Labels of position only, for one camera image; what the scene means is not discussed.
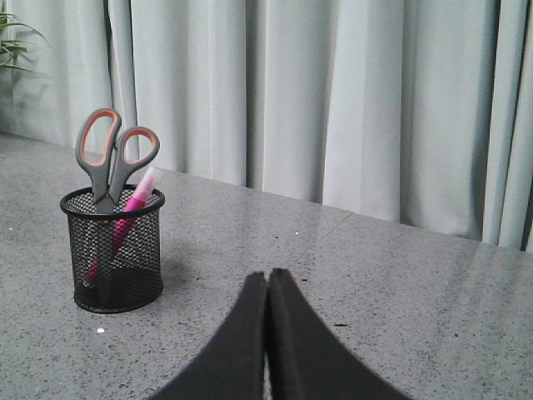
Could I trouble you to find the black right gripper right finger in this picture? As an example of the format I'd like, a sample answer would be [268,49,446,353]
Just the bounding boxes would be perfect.
[266,268,407,399]

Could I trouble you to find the green potted plant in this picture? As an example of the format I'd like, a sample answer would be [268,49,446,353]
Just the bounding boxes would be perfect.
[1,8,50,74]

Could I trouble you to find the black mesh pen holder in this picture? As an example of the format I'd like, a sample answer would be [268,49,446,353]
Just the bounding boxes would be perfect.
[60,185,165,313]

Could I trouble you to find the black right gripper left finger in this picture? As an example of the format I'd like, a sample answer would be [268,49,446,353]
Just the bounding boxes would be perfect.
[152,272,267,399]

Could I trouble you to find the grey orange scissors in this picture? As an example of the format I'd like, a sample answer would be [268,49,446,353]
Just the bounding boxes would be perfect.
[75,107,161,305]

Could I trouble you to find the pink highlighter pen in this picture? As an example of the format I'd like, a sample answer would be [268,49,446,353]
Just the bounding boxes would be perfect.
[84,167,162,285]

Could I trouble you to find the light grey curtain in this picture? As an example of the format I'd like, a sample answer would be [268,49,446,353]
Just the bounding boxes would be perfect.
[1,1,532,252]

